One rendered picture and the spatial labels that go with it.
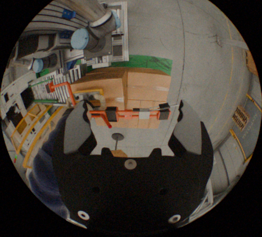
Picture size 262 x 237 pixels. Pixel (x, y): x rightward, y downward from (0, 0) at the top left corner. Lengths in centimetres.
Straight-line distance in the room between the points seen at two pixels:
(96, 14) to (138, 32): 139
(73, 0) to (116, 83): 68
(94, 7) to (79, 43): 19
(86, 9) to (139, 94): 113
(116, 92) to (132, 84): 43
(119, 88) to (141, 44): 112
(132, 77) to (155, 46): 84
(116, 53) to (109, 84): 79
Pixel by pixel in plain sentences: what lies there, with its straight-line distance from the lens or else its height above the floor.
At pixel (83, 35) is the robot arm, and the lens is 44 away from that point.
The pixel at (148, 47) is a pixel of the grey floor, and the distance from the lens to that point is 166.
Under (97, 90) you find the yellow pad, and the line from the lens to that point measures 65.
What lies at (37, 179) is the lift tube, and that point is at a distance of 46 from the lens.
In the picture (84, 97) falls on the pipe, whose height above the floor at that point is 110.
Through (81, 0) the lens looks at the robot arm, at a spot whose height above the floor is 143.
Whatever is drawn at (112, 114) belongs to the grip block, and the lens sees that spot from 56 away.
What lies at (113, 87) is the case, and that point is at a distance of 75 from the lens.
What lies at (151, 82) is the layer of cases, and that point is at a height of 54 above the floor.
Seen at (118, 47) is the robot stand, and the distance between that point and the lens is 145.
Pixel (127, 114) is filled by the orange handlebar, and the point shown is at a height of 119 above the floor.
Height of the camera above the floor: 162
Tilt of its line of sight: 57 degrees down
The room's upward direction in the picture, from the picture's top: 177 degrees counter-clockwise
